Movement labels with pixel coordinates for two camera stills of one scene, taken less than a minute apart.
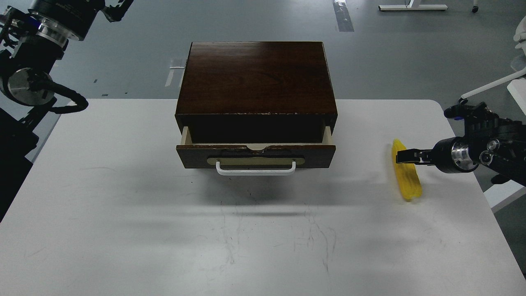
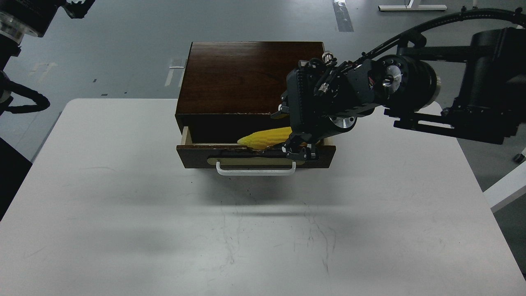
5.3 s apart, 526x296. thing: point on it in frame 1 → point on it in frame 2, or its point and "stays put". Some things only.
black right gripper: (453, 155) → (327, 95)
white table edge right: (499, 195) stays put
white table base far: (410, 7) stays put
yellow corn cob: (408, 177) → (263, 139)
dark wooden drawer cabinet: (256, 92) stays put
